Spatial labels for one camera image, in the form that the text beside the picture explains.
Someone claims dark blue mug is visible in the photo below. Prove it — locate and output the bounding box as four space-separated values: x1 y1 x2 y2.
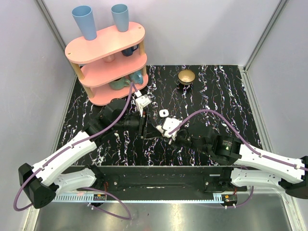
121 44 139 57

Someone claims pink three-tier shelf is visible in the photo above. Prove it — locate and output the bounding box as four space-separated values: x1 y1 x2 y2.
65 22 148 106

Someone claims gold patterned bowl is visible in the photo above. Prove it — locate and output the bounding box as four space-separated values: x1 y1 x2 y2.
178 70 195 85

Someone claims blue plastic cup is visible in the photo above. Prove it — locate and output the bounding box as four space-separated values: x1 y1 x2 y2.
72 5 97 40
111 4 129 32

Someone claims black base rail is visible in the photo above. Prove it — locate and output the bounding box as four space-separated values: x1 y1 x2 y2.
84 165 247 193

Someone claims teal ceramic mug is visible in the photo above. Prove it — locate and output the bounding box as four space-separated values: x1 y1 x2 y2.
109 77 131 90

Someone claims light blue butterfly mug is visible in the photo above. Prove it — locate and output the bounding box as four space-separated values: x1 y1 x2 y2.
129 70 143 84

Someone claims white oval case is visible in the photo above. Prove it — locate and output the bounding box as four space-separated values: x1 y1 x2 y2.
156 125 166 135

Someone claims pink cup on shelf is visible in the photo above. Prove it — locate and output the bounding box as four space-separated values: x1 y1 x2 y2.
103 54 115 63

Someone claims left blue plastic cup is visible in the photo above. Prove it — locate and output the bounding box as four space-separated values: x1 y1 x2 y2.
72 5 97 40

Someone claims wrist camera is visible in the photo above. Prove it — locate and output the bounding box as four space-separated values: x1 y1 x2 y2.
135 91 152 117
162 117 182 141

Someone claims white earbud charging case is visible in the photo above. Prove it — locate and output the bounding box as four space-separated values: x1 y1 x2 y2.
159 109 169 118

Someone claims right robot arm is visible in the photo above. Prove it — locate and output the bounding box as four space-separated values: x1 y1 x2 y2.
163 118 308 199

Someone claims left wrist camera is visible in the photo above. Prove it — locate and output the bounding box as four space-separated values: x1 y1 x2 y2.
135 91 152 117

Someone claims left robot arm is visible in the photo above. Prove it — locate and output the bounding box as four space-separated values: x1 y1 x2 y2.
18 95 151 209

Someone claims right blue plastic cup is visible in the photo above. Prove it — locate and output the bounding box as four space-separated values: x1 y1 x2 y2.
111 4 129 32

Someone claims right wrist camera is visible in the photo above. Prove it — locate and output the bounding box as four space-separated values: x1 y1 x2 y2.
162 117 182 141

